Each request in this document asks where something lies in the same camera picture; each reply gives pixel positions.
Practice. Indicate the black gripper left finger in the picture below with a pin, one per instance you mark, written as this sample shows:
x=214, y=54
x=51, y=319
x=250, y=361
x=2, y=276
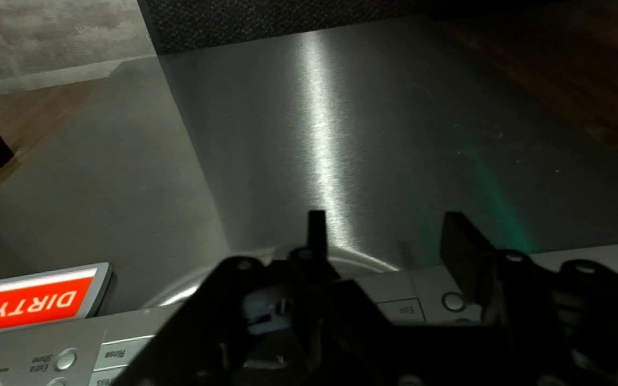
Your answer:
x=316, y=238

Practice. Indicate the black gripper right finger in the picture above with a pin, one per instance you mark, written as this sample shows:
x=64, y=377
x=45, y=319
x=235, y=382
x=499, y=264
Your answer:
x=467, y=253

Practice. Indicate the stainless steel dishwasher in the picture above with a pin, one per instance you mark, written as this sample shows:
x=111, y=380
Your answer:
x=337, y=130

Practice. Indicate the black floor mat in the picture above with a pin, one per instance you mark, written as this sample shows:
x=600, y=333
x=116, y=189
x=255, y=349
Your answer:
x=251, y=22

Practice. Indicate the brown wooden cabinet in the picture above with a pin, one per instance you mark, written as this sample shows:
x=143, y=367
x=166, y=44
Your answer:
x=30, y=120
x=595, y=66

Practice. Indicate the red dirty magnet sign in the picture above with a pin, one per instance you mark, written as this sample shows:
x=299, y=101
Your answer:
x=30, y=303

